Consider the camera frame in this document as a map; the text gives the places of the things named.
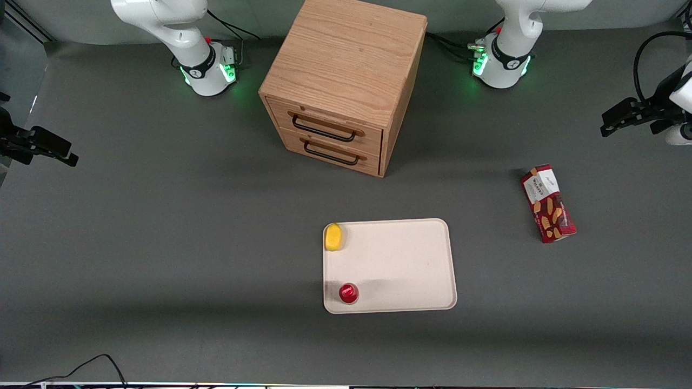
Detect wooden drawer with black handle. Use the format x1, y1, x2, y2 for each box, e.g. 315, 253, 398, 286
278, 129, 382, 177
267, 98, 384, 158

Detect red cookie box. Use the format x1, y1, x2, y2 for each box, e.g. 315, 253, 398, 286
521, 164, 577, 244

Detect wooden two-drawer cabinet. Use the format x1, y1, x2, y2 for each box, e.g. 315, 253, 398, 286
258, 0, 428, 178

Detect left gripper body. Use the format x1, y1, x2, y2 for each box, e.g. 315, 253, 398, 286
638, 76, 679, 136

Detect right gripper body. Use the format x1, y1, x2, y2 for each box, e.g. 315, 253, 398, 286
0, 92, 34, 166

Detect black cable at table edge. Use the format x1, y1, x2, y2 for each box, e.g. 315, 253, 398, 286
22, 354, 128, 389

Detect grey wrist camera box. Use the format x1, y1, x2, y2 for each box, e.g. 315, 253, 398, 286
665, 122, 692, 147

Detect black cables at left arm base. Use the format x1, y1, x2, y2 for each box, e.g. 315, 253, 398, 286
426, 17, 506, 63

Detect beige plastic tray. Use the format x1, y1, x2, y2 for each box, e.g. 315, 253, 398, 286
323, 218, 458, 314

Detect yellow lemon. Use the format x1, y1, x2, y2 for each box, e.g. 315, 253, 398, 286
325, 223, 344, 252

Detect black cable at right arm base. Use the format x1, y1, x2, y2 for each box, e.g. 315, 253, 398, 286
205, 8, 261, 68

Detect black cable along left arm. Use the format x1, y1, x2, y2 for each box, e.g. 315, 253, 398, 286
634, 30, 692, 104

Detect black frame rail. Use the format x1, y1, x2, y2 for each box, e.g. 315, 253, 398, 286
0, 0, 56, 44

